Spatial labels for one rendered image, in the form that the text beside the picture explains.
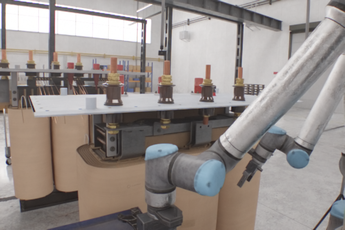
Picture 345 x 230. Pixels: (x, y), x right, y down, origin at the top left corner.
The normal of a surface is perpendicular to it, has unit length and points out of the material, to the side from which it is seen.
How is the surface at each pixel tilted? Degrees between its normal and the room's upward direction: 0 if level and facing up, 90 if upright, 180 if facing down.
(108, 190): 90
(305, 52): 74
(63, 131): 90
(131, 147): 90
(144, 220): 0
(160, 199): 91
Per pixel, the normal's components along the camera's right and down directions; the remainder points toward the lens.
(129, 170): 0.56, 0.12
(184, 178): -0.54, 0.05
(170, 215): 0.04, -0.99
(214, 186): 0.79, 0.11
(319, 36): -0.77, -0.22
